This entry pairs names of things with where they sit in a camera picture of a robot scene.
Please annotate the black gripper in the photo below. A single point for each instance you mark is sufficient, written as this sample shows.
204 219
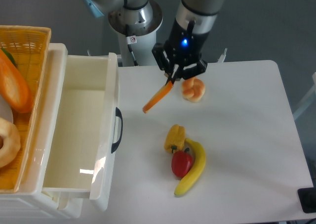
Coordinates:
183 48

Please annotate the knotted bread roll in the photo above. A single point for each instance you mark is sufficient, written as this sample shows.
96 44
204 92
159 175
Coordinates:
193 89

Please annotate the open upper white drawer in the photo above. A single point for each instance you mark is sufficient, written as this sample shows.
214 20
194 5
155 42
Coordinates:
80 164

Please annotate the orange baguette bread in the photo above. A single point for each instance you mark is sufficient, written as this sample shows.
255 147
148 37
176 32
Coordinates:
13 87

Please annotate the white plastic drawer cabinet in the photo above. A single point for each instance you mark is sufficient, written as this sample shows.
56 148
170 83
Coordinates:
29 200

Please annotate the yellow bell pepper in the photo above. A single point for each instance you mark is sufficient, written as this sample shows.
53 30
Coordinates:
175 139

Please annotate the red bell pepper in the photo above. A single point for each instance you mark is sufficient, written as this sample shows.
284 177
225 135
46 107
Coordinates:
182 162

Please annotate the yellow banana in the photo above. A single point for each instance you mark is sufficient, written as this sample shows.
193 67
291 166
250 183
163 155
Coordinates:
189 180

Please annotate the yellow woven basket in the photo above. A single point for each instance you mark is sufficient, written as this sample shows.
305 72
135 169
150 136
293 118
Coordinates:
29 47

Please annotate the green vegetable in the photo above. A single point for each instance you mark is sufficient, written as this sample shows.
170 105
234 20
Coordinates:
9 56

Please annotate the black device at edge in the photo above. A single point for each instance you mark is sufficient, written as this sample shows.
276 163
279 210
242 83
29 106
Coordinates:
307 197

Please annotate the beige bagel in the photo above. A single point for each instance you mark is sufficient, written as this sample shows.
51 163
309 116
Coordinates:
11 142

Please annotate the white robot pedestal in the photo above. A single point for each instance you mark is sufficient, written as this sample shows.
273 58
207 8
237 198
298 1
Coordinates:
137 32

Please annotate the black drawer handle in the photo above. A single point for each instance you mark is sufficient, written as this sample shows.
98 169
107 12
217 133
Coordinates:
118 130

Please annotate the white chair frame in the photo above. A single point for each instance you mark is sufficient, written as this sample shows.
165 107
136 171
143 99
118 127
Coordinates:
306 100

